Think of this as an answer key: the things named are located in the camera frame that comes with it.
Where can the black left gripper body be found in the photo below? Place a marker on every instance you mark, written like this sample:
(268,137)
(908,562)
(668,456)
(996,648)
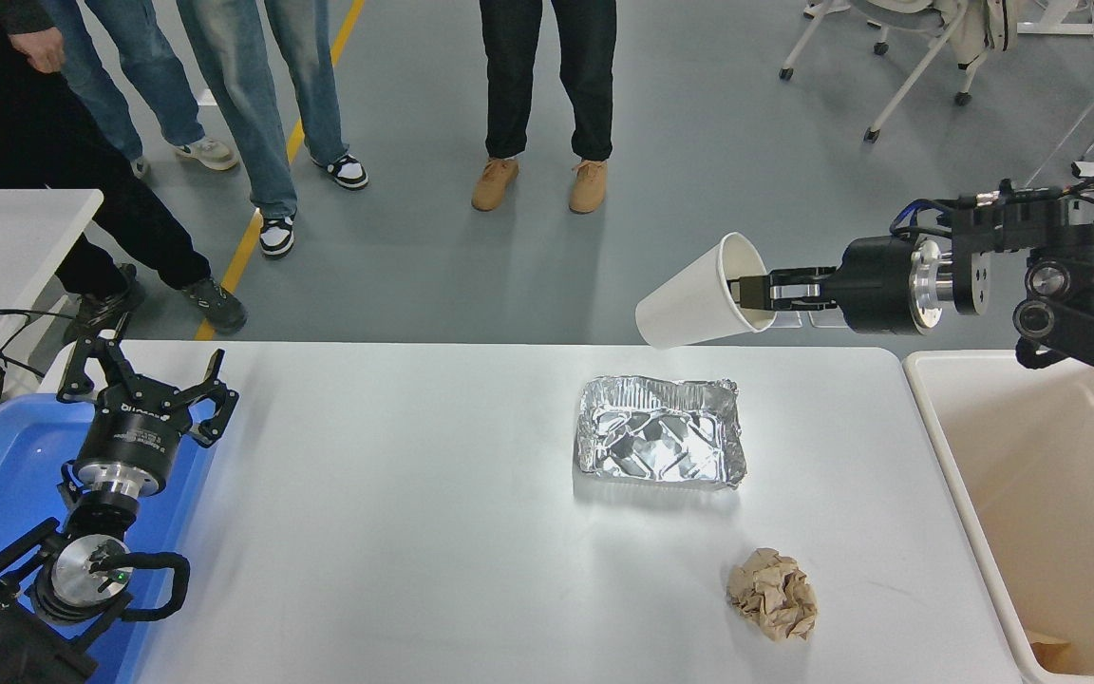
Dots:
(126,437)

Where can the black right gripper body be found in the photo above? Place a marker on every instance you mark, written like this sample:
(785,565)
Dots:
(875,285)

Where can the white paper cup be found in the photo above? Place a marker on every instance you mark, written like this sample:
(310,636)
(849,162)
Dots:
(689,304)

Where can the silver foil tray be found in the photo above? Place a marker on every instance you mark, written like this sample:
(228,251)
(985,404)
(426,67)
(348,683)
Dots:
(661,437)

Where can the person's hand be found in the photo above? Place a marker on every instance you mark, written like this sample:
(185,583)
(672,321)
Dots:
(42,47)

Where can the clear floor plate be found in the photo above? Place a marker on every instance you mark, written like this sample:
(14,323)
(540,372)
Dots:
(827,322)
(791,322)

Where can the large pale bin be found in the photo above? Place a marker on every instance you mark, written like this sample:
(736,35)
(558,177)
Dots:
(1031,475)

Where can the white chair with casters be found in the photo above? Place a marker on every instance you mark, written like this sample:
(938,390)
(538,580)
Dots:
(898,9)

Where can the pale cloth on chair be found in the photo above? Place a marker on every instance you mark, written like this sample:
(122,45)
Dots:
(984,28)

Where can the crumpled tan paper ball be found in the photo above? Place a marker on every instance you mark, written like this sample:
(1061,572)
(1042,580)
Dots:
(773,594)

